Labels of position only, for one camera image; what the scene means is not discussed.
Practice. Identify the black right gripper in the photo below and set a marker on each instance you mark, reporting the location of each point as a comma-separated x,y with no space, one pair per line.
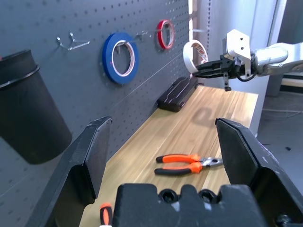
228,67

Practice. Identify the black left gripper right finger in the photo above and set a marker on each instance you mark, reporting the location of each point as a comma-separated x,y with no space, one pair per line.
248,160

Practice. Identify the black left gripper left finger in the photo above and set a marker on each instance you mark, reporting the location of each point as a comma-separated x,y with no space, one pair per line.
71,165

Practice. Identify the white tape roll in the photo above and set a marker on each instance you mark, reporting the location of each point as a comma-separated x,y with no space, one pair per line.
188,56

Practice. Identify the orange black screwdriver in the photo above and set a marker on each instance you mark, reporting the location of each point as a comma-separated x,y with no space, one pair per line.
105,212

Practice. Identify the orange black pliers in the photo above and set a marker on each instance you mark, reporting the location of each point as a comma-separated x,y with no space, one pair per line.
177,158

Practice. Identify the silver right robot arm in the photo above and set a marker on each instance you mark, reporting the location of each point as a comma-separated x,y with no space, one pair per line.
277,56

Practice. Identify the silver pegboard hook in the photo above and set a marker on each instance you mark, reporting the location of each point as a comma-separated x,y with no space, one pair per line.
127,43
142,35
166,24

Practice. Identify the grey metal pegboard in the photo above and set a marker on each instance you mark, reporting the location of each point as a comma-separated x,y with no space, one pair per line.
71,94

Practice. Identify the small black tool case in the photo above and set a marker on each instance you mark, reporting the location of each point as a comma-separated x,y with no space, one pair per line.
177,94

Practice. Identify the red tape roll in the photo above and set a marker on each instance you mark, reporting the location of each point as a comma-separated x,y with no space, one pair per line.
159,37

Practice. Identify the black plastic cup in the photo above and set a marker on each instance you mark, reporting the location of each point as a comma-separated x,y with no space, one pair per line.
30,113

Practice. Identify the blue tape roll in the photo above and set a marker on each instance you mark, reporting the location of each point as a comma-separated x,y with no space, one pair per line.
107,63

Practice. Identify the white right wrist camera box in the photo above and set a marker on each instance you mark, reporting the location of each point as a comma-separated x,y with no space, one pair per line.
236,45

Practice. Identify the white pegboard frame post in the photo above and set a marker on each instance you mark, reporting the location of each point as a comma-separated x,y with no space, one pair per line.
190,23

